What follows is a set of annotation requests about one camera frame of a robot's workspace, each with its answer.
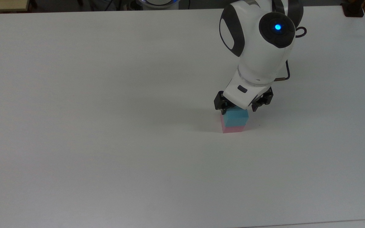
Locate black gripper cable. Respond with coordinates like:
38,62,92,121
275,27,307,82

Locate pink cube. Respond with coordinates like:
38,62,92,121
220,113,247,134

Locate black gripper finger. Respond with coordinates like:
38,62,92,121
214,91,232,115
251,87,274,112

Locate blue cube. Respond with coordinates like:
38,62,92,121
223,106,250,128

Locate black stand base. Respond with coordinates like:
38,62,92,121
341,0,365,18

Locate light wooden board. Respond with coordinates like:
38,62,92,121
0,0,31,13

